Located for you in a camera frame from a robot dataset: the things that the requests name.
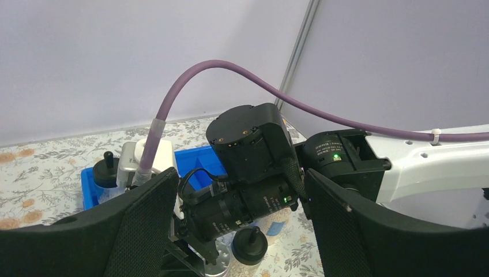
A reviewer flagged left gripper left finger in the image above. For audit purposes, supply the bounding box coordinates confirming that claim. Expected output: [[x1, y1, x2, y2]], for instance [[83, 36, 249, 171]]
[[1, 168, 179, 276]]

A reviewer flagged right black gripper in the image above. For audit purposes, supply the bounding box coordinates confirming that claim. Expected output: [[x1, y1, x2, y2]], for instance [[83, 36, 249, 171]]
[[170, 175, 299, 264]]

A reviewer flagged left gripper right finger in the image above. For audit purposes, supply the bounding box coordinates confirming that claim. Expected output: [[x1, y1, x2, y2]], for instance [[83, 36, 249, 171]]
[[304, 170, 488, 276]]

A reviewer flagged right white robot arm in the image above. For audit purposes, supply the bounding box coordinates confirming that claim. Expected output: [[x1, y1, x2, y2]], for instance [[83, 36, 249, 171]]
[[173, 103, 488, 276]]

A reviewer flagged blue plastic divided bin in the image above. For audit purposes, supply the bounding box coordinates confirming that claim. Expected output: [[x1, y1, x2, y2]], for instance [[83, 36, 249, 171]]
[[81, 145, 226, 210]]

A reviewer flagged left silver lid spice tin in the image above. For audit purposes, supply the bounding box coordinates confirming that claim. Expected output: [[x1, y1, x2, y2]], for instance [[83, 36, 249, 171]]
[[204, 240, 231, 277]]

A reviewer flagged floral table mat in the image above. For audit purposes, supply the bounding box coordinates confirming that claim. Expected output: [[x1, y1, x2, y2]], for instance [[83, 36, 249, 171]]
[[0, 116, 325, 277]]

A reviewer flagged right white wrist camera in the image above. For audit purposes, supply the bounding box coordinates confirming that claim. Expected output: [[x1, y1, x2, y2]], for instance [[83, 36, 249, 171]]
[[115, 138, 178, 190]]

